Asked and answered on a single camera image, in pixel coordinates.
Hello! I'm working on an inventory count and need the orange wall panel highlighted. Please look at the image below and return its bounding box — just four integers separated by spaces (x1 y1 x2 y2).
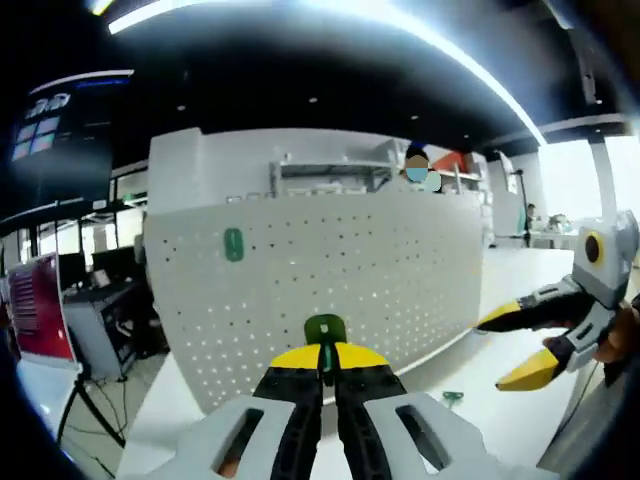
431 148 470 175

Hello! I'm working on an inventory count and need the red banner poster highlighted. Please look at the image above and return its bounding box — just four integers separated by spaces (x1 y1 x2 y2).
6 251 82 372

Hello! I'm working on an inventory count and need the black tripod stand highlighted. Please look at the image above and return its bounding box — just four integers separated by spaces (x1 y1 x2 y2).
507 168 533 248

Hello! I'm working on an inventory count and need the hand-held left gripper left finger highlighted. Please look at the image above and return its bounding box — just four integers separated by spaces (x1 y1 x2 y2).
167 342 325 480

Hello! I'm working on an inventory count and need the grey cabinet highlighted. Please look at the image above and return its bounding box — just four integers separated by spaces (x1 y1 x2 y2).
61 278 170 382

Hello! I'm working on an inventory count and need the large dark display screen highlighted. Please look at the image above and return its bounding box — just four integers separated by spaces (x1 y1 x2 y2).
9 68 137 212

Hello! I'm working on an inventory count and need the ceiling light strip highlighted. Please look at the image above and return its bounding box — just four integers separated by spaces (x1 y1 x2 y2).
107 0 547 147

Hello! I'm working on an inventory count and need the black computer monitor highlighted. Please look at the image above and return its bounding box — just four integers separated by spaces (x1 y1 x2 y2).
91 246 140 285
56 251 87 290

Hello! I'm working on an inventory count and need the person's right hand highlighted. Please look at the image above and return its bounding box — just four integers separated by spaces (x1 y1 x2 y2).
594 302 640 365

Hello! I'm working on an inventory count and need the black banner stand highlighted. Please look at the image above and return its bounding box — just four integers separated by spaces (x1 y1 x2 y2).
54 367 127 450

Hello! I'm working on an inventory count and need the metal shelf rack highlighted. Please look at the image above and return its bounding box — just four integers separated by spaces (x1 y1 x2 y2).
268 158 397 200

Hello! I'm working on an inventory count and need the white perforated mounting plate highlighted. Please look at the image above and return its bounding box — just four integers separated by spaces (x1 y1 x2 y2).
143 191 485 417

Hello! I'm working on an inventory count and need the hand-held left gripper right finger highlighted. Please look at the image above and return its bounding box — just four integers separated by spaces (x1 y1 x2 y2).
331 342 551 480

